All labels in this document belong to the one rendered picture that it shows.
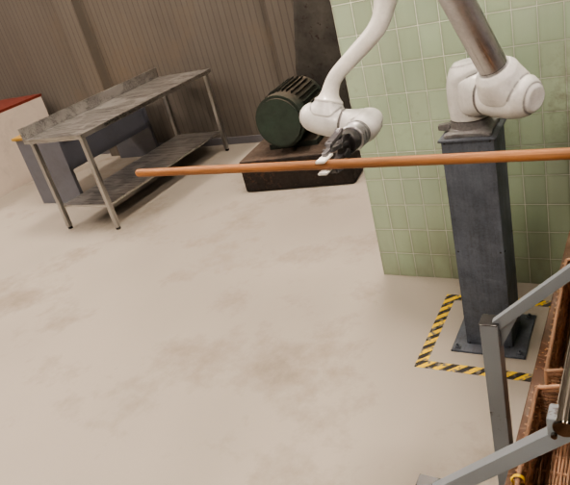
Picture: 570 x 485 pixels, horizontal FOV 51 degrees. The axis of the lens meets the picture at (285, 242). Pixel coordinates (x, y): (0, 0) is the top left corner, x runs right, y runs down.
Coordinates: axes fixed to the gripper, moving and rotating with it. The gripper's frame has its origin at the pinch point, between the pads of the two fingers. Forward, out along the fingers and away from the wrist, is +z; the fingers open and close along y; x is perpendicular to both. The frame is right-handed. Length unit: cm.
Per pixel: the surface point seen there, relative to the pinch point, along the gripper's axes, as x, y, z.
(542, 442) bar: -74, 7, 87
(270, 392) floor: 65, 120, -15
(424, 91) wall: 9, 16, -121
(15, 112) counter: 573, 39, -303
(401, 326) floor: 21, 120, -74
